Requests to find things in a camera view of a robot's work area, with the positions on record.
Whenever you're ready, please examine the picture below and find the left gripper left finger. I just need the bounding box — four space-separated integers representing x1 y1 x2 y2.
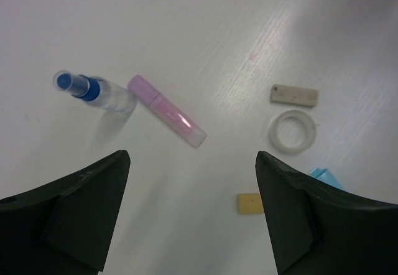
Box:
1 150 130 274

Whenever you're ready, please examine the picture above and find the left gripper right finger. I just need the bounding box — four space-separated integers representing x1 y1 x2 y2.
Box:
256 152 397 274

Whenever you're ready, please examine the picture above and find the light blue marker cap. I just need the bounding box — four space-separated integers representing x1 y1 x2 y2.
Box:
309 168 344 190

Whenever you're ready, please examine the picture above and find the yellow eraser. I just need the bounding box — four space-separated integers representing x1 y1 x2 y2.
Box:
237 193 264 215

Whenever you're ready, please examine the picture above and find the clear tape roll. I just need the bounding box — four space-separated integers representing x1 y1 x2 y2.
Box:
268 110 317 155

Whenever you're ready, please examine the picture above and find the grey rectangular eraser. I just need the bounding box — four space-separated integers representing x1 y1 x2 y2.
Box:
270 84 320 108

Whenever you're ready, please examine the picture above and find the small blue-capped clear bottle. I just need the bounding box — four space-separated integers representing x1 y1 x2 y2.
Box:
53 70 137 114

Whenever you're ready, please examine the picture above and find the light pink highlighter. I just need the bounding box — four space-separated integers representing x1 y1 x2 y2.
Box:
127 75 207 148

